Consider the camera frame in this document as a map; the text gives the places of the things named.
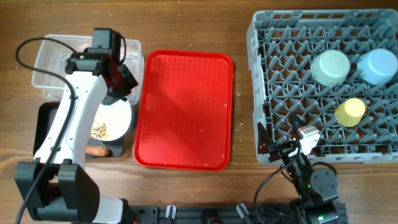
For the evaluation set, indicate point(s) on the yellow cup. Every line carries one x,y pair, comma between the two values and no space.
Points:
350,112

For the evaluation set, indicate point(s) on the green bowl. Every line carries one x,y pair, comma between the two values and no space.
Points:
330,68

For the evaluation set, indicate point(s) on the orange carrot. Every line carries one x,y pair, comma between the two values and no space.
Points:
97,151

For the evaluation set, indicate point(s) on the red serving tray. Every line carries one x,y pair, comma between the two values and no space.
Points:
185,111

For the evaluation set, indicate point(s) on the black plastic tray bin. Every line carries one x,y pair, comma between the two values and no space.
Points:
46,115

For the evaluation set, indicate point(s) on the light blue plate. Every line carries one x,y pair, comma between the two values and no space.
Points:
117,117

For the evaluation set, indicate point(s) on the light blue bowl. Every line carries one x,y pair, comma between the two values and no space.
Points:
378,66

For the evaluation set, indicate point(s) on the grey dishwasher rack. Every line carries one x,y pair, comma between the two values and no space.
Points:
281,46

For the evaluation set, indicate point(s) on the clear plastic bin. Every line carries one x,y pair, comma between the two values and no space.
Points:
53,57

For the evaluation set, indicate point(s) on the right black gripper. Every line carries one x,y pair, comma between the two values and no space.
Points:
283,149

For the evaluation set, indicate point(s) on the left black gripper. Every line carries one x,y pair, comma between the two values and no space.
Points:
131,83

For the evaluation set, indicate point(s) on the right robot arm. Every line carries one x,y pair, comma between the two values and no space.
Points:
316,184

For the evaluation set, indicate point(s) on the peanut pile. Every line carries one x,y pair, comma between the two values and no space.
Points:
99,131

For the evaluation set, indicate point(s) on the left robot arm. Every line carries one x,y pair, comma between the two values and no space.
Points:
54,185

